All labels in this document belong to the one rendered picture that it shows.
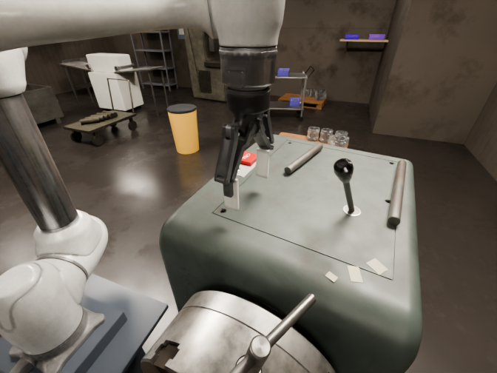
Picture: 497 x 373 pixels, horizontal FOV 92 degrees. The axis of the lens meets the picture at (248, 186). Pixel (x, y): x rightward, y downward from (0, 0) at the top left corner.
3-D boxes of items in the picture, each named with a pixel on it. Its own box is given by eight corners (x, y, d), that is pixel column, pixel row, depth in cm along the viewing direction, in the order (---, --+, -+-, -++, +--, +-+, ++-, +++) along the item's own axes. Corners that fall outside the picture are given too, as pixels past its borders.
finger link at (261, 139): (239, 121, 45) (242, 115, 45) (257, 148, 55) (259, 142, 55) (258, 124, 43) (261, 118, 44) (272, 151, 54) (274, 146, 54)
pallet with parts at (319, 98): (326, 101, 608) (328, 89, 592) (322, 109, 549) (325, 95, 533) (284, 98, 640) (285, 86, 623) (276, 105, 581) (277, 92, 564)
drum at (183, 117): (206, 147, 379) (202, 105, 344) (190, 158, 349) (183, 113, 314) (186, 142, 395) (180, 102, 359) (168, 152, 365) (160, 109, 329)
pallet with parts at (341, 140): (347, 149, 374) (351, 129, 357) (344, 172, 315) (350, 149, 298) (278, 139, 407) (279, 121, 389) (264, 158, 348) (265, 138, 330)
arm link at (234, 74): (206, 47, 36) (210, 89, 39) (262, 49, 32) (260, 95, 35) (237, 44, 42) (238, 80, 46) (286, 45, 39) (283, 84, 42)
